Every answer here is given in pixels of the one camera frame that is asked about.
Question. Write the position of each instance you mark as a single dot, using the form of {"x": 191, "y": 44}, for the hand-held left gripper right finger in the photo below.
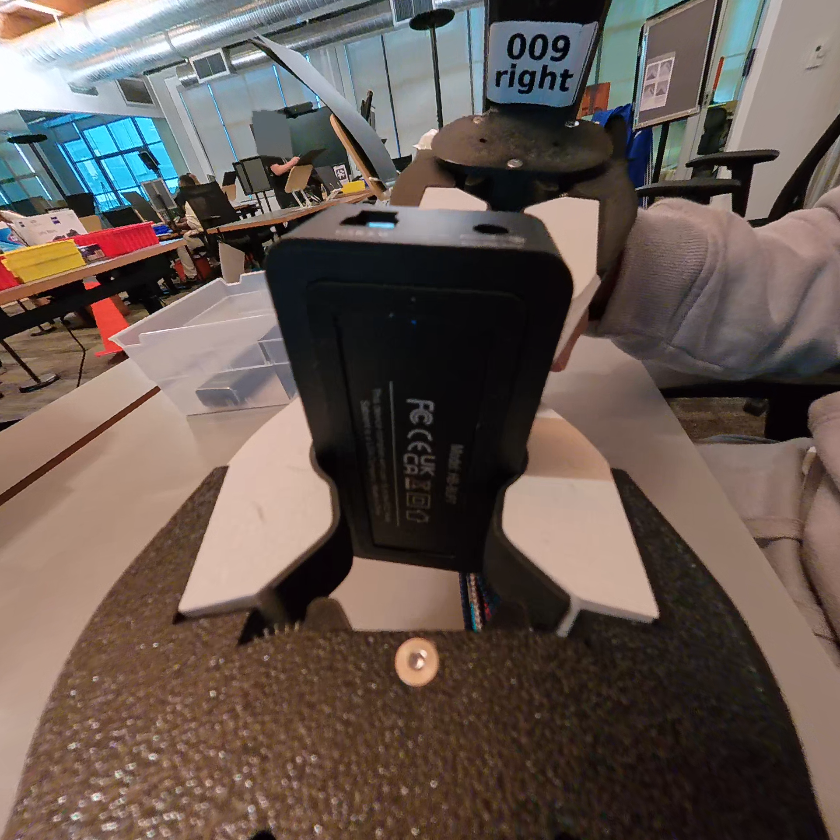
{"x": 571, "y": 525}

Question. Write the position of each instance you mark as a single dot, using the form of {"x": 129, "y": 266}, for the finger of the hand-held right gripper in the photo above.
{"x": 581, "y": 308}
{"x": 453, "y": 202}

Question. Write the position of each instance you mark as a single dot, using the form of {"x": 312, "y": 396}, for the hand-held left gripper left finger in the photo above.
{"x": 269, "y": 518}

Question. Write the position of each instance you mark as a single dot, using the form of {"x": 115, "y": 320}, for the black USB hub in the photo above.
{"x": 420, "y": 328}

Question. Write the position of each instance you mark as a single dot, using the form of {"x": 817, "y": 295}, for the person's right forearm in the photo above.
{"x": 722, "y": 295}

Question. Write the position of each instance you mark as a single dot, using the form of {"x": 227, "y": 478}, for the white desk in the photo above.
{"x": 98, "y": 499}

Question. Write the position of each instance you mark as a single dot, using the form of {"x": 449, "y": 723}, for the wooden document stand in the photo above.
{"x": 361, "y": 164}

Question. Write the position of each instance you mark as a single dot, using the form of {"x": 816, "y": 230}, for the blue hanging jacket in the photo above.
{"x": 633, "y": 151}

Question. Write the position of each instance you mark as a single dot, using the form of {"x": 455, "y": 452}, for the black floor lamp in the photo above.
{"x": 434, "y": 65}

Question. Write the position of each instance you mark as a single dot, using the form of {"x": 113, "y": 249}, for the dark grey adapter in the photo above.
{"x": 220, "y": 392}

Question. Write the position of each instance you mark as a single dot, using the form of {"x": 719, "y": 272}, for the dark document board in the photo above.
{"x": 341, "y": 111}

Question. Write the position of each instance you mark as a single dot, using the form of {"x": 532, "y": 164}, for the large black monitor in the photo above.
{"x": 321, "y": 138}

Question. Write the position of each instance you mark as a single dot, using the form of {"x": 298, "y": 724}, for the grey notice board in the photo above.
{"x": 679, "y": 65}

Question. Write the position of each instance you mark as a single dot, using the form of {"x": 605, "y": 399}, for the clear plastic bin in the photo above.
{"x": 170, "y": 341}

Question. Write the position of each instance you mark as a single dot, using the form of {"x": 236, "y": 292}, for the black armrest office chair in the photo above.
{"x": 728, "y": 159}

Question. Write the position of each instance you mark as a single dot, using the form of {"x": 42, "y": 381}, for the person's black office chair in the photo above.
{"x": 787, "y": 410}

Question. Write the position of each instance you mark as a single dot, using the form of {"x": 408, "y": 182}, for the orange traffic cone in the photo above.
{"x": 108, "y": 325}

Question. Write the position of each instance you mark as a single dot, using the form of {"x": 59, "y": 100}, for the red plastic bin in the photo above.
{"x": 118, "y": 239}

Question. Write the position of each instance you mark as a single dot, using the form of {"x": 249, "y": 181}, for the yellow plastic bin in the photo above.
{"x": 43, "y": 262}

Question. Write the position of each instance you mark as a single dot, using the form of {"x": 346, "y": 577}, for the wall thermostat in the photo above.
{"x": 817, "y": 54}

